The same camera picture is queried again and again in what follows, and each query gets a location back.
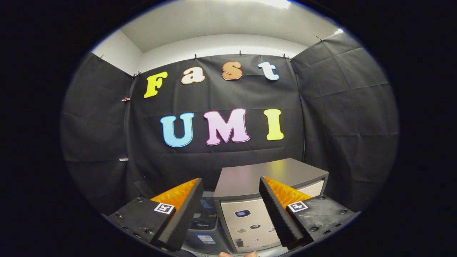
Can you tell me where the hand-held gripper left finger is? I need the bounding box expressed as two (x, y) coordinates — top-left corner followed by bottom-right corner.
(107, 177), (204, 252)

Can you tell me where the dark grey washing machine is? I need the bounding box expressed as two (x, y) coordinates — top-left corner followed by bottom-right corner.
(182, 191), (229, 255)

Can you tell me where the beige cabinet with grey top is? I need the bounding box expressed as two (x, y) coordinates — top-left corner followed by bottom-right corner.
(213, 158), (330, 253)

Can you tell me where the row of black clips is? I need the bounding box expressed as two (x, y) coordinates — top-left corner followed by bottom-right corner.
(98, 36), (323, 77)

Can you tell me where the dark washing machine lid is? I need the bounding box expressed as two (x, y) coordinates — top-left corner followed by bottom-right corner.
(193, 192), (219, 222)

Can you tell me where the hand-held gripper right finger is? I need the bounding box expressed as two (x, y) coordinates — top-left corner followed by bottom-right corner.
(259, 176), (360, 250)

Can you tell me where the black backdrop cloth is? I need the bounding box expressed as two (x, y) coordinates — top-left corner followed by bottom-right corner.
(61, 32), (399, 218)

